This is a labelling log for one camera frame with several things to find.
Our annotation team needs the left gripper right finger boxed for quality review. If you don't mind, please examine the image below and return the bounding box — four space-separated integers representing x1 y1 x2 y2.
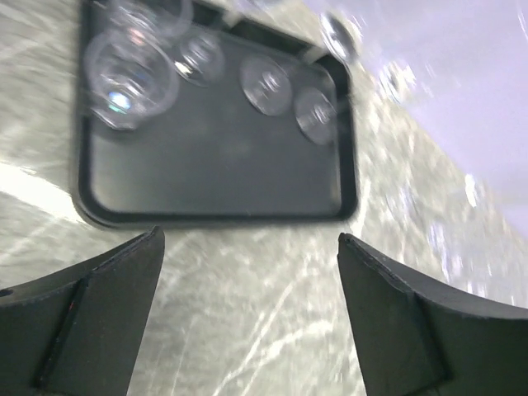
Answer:
337 233 527 395

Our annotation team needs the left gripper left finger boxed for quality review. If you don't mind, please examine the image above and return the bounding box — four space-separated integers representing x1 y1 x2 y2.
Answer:
1 227 165 395

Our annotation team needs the round clear stemless glass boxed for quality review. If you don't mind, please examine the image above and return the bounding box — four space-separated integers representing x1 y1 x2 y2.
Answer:
294 87 337 145

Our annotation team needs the small clear shot glass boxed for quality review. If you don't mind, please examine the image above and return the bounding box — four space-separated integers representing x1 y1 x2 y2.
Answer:
83 31 180 130

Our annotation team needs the clear stemmed wine glass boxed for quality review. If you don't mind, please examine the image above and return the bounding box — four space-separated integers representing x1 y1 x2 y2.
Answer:
175 32 225 87

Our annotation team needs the small clear tumbler glass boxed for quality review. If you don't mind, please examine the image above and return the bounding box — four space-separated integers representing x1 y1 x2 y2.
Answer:
108 0 194 45

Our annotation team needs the black plastic tray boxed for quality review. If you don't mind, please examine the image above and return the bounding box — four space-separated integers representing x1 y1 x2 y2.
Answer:
70 18 358 229

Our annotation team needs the tall clear cylinder glass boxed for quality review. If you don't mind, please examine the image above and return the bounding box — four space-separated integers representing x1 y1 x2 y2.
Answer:
319 12 357 64

